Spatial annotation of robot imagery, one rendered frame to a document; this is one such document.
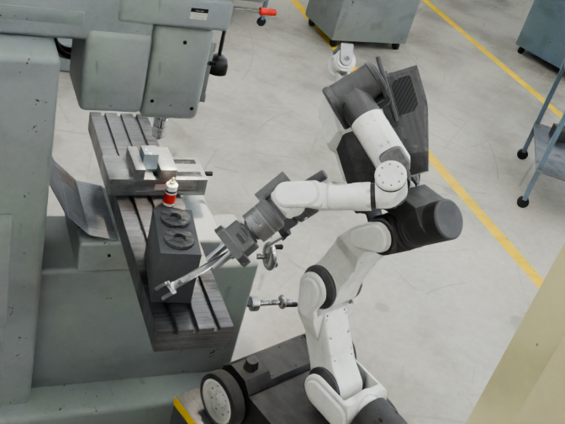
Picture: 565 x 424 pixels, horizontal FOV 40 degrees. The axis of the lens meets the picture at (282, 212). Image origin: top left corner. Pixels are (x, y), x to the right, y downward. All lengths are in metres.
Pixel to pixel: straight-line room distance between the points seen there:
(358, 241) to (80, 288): 1.02
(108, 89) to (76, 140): 2.50
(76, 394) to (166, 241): 1.01
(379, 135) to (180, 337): 0.82
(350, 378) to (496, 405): 1.67
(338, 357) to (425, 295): 1.84
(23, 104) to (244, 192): 2.61
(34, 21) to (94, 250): 0.79
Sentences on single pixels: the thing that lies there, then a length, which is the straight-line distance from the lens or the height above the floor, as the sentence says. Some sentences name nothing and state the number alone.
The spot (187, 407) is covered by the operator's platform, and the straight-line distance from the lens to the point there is 2.84.
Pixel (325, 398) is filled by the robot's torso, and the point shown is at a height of 0.71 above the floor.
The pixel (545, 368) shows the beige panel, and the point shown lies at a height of 1.98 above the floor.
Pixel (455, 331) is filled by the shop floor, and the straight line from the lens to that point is 4.23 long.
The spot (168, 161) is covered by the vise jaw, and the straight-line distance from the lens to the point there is 2.77.
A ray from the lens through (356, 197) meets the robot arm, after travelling 1.94.
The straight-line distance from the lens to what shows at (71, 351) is 2.99.
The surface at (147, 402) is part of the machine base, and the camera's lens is 3.10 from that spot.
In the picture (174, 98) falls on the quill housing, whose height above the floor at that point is 1.39.
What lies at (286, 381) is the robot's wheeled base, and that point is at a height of 0.57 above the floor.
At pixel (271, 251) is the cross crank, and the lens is 3.08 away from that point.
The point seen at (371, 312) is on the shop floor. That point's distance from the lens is 4.11.
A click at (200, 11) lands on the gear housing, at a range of 2.35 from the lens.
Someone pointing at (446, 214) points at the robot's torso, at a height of 1.47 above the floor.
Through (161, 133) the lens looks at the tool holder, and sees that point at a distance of 2.63.
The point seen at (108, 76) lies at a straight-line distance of 2.38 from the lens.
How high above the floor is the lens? 2.51
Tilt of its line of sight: 33 degrees down
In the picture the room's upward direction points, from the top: 16 degrees clockwise
